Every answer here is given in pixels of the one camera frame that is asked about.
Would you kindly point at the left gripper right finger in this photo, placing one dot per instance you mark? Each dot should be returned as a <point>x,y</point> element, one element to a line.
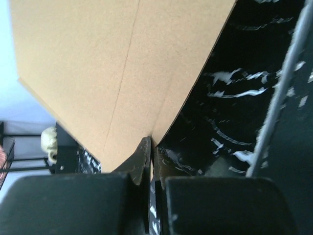
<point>218,204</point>

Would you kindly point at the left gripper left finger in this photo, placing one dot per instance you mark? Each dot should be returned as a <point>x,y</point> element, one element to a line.
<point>115,203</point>

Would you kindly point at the brown cardboard box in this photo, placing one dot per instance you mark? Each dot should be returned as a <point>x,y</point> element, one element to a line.
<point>114,71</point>

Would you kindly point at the beige ceramic cup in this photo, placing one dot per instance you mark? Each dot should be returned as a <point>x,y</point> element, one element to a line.
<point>49,143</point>

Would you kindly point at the black marble pattern mat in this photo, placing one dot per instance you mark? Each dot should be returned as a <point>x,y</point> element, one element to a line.
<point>228,104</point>

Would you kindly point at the pink white ceramic cup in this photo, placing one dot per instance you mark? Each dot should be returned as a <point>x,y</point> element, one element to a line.
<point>5,162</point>

